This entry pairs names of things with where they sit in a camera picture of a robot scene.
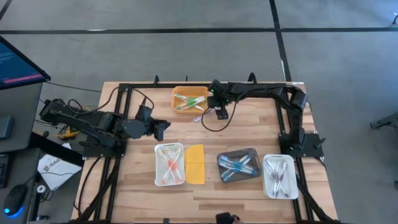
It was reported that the white plastic bin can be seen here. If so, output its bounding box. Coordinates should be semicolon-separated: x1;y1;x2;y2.
154;142;186;187

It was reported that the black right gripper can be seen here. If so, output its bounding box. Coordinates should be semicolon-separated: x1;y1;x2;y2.
207;79;234;121

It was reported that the black floor cable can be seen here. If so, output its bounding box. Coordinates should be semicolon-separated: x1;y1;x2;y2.
45;80;103;94

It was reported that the black blurry device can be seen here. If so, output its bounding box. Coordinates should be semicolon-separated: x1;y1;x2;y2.
215;212;241;224

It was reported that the yellow tool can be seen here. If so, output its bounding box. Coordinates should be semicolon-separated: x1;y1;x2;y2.
57;128;79;141

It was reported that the blue-grey box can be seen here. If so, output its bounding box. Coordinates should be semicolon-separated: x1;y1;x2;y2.
0;115;16;140

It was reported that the frosted clear plastic bin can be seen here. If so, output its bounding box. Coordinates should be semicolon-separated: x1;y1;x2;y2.
262;154;300;200

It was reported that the black computer mouse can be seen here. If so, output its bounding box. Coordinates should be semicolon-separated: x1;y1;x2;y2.
3;184;29;217

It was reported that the blue toothbrush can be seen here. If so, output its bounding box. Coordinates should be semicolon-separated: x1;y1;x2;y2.
223;160;253;177
220;164;258;174
218;159;259;175
224;158;254;181

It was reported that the orange plastic bin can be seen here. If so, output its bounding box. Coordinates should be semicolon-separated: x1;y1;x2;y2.
171;86;211;114

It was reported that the computer monitor blue screen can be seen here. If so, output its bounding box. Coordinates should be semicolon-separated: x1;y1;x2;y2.
0;35;52;91

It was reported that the black floor stand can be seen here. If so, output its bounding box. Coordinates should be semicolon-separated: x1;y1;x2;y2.
369;111;398;131

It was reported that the grey translucent plastic bin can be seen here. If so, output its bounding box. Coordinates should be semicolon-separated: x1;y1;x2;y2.
216;147;262;184

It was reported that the grey desk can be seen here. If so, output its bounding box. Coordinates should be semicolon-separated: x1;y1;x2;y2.
0;82;44;154

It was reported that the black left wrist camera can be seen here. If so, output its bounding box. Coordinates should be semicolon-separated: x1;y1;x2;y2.
136;105;154;123

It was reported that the black keyboard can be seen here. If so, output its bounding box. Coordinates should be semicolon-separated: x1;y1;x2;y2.
0;154;11;189

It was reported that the pale toothbrush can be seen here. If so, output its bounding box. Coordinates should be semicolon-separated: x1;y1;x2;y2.
272;160;289;197

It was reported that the white printed paper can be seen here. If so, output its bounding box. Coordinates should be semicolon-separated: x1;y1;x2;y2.
37;151;83;192

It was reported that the orange toothbrush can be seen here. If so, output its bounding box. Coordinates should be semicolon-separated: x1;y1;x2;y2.
169;147;183;175
161;149;183;184
167;157;178;174
160;147;175;175
161;147;184;184

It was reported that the black aluminium table frame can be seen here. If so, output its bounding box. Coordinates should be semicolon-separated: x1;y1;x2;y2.
72;72;340;224

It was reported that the dark toothbrush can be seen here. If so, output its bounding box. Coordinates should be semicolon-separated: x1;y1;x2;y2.
264;159;280;181
272;161;290;198

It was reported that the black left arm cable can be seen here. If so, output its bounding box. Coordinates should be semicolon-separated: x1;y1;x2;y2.
93;86;155;114

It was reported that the pile of clear plastic packets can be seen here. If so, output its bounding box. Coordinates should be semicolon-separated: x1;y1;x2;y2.
221;155;251;182

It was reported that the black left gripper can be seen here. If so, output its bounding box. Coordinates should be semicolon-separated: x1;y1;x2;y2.
120;118;171;141

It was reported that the green toothbrush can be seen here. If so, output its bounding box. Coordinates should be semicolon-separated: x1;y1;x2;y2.
174;94;205;110
175;96;207;111
183;95;206;103

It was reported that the yellow cloth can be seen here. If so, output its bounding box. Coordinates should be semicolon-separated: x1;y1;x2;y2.
183;144;206;185

